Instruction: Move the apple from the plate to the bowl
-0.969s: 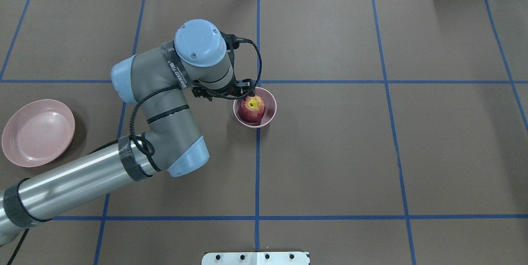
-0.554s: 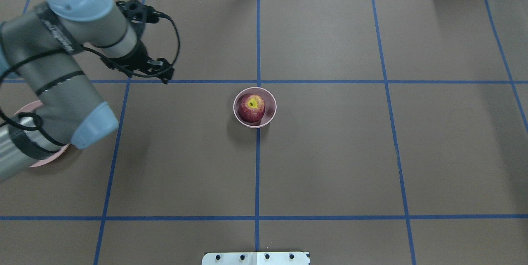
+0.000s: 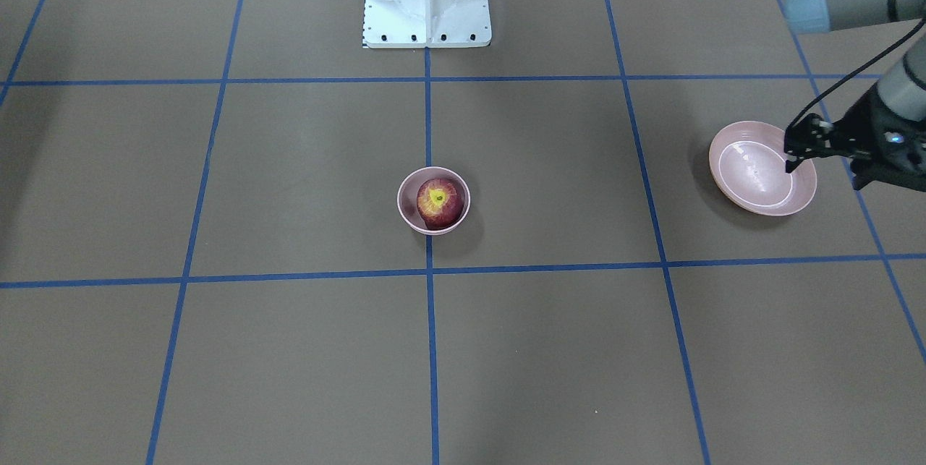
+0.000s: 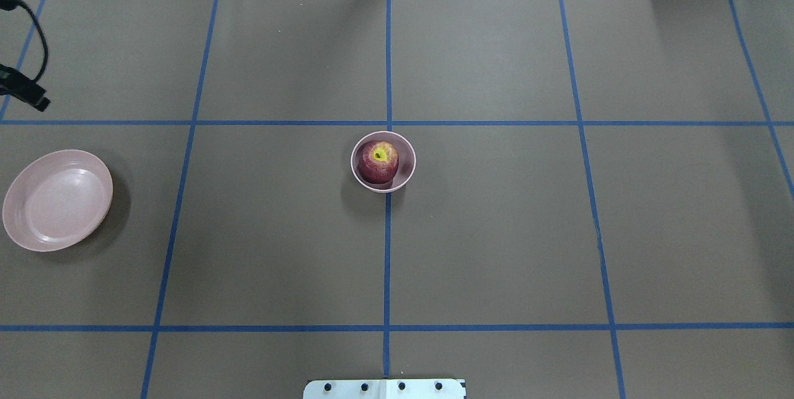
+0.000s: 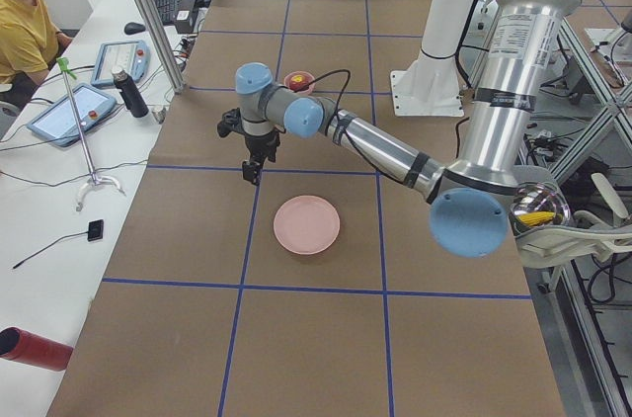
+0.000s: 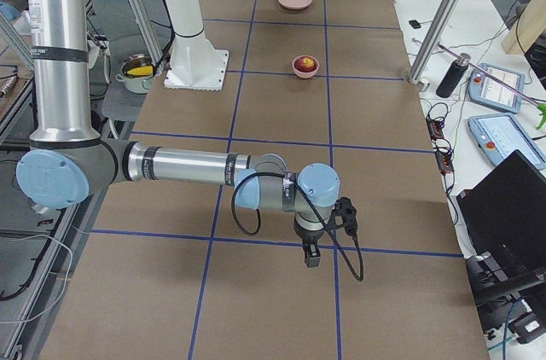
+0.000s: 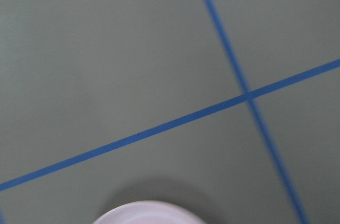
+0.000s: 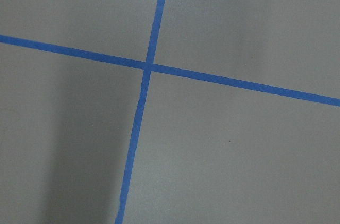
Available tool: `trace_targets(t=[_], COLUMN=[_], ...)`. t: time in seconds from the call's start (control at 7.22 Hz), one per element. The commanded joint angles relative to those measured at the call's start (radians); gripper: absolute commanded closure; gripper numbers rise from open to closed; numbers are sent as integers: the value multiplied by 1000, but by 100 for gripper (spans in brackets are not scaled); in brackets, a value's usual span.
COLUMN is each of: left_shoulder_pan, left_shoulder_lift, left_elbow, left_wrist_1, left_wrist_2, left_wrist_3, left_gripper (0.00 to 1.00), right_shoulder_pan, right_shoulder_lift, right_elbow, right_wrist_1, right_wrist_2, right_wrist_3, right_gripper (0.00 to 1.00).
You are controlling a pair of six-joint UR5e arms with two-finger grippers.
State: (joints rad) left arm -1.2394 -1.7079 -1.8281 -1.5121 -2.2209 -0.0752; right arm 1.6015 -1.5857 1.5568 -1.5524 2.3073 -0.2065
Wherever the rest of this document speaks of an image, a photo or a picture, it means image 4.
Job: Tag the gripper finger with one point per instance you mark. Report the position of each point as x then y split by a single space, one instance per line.
35 96

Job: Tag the pink bowl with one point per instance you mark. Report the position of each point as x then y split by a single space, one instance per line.
407 161

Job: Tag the pink plate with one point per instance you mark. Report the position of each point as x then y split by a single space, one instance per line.
57 201

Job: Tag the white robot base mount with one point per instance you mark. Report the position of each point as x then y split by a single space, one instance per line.
386 388

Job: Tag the red apple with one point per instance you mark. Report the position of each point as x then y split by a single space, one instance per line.
378 162

